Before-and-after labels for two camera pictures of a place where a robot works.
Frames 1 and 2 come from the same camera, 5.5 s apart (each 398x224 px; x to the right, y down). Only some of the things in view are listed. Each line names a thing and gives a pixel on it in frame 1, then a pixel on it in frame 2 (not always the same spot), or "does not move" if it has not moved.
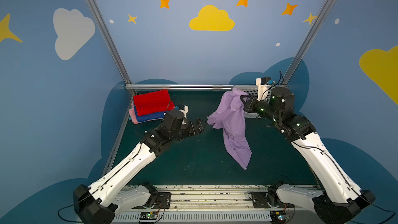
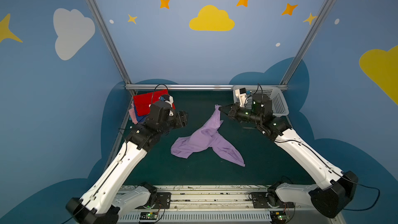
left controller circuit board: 148,215 does not move
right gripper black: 249,103 → 233,112
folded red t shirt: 153,102 does not move
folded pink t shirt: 132,113 does not move
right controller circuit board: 278,217 does not move
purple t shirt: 230,116 → 207,136
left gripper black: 193,127 → 180,119
